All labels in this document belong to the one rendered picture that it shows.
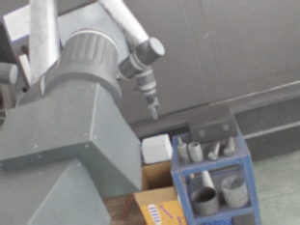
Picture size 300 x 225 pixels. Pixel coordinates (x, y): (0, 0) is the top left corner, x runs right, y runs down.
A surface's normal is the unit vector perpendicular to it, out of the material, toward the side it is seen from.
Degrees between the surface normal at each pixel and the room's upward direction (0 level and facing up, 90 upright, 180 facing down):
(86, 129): 30
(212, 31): 87
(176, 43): 87
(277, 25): 87
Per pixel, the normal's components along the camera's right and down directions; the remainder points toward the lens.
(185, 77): -0.08, 0.31
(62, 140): -0.31, -0.59
